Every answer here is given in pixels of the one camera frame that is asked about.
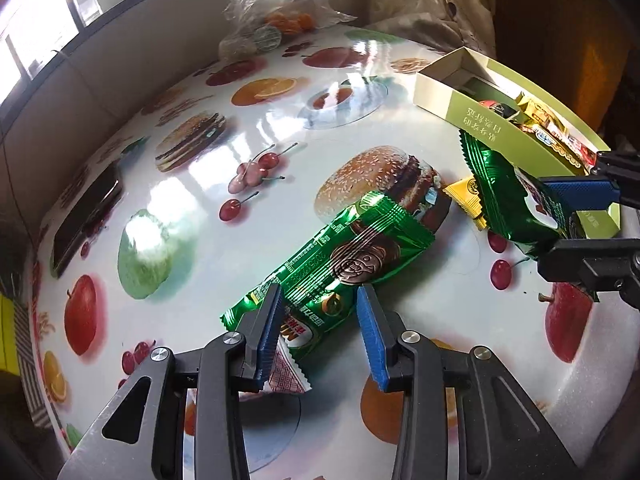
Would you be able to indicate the pink white snack packet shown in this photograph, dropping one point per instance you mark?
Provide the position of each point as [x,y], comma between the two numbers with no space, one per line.
[287,370]

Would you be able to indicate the black phone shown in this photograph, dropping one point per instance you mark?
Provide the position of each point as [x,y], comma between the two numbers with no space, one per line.
[87,220]

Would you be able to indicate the oranges in bag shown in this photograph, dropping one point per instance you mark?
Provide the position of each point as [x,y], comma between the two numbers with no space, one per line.
[290,21]

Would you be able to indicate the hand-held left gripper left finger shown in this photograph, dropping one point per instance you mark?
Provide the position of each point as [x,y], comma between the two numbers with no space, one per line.
[267,340]

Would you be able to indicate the red snack packet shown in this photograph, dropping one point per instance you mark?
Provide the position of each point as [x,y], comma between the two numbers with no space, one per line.
[497,109]

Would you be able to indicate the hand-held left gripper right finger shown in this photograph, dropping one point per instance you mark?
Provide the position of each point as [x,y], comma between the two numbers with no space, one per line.
[372,340]

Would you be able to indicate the black white striped box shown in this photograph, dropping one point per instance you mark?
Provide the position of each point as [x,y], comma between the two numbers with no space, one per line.
[30,360]

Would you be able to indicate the round green white lid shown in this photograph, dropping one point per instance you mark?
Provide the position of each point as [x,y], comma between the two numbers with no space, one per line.
[266,38]

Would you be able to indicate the yellow green storage box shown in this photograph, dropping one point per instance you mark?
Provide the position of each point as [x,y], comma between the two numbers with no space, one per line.
[7,332]

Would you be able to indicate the green cardboard box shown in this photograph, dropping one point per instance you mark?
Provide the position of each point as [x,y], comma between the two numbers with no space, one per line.
[480,120]

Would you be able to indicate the green snack packet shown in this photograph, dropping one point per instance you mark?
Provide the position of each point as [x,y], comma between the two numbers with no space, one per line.
[505,195]
[345,260]

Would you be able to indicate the yellow snack packet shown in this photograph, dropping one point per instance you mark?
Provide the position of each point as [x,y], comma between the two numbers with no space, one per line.
[530,106]
[467,197]

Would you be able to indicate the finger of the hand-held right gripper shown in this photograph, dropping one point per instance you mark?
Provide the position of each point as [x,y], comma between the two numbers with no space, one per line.
[590,262]
[580,192]

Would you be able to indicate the long yellow snack bar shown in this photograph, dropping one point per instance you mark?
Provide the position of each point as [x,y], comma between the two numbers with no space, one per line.
[570,132]

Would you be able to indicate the barred window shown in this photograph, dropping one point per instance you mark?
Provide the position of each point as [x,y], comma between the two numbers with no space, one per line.
[50,15]

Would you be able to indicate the snack packets inside box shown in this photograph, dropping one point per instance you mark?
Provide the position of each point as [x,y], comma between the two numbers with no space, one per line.
[555,145]

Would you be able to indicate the beige dotted curtain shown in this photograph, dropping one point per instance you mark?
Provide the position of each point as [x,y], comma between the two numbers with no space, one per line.
[415,0]

